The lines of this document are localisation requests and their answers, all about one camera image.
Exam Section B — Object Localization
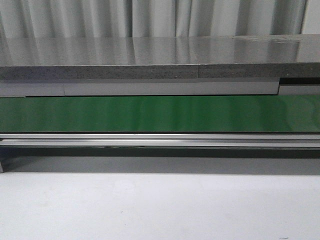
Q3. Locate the green belt conveyor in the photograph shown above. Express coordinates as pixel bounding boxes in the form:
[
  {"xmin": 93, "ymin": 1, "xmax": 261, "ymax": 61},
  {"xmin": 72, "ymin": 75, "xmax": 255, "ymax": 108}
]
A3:
[{"xmin": 0, "ymin": 95, "xmax": 320, "ymax": 175}]

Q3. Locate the grey stone counter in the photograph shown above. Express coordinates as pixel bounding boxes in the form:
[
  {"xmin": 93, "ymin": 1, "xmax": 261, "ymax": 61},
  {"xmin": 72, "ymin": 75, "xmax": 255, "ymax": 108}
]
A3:
[{"xmin": 0, "ymin": 34, "xmax": 320, "ymax": 97}]

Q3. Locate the white curtain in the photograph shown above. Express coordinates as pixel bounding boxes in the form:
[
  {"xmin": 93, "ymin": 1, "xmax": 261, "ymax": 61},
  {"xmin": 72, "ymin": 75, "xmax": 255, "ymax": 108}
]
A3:
[{"xmin": 0, "ymin": 0, "xmax": 307, "ymax": 39}]

